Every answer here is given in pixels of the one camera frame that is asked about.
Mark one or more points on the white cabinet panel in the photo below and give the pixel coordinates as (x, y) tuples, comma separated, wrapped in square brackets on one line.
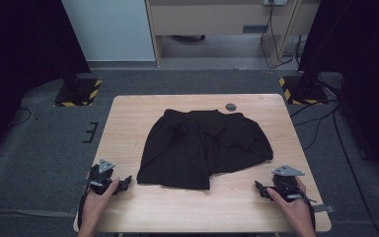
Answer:
[(108, 29)]

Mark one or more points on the black tape floor mark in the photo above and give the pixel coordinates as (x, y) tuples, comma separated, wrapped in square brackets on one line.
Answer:
[(90, 132)]

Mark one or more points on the person's left hand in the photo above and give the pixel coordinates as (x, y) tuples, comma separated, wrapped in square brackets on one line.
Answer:
[(95, 205)]

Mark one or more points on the black stand base striped edge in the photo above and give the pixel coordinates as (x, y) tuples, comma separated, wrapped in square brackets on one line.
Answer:
[(304, 90), (79, 92)]

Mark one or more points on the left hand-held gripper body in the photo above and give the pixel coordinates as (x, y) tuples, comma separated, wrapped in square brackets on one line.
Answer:
[(100, 180)]

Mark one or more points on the black curtain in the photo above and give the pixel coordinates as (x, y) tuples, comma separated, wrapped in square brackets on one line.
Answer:
[(19, 49), (362, 65)]

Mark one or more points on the white power strip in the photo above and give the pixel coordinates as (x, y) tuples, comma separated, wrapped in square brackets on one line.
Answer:
[(275, 2)]

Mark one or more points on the light wooden desk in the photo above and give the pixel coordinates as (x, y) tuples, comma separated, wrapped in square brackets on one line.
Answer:
[(217, 19)]

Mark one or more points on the black pants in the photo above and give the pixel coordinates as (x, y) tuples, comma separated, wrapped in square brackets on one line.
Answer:
[(197, 148)]

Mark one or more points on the person's right hand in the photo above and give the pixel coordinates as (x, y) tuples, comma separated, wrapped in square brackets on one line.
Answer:
[(296, 210)]

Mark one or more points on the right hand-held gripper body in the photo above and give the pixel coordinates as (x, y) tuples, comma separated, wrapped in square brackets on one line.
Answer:
[(285, 184)]

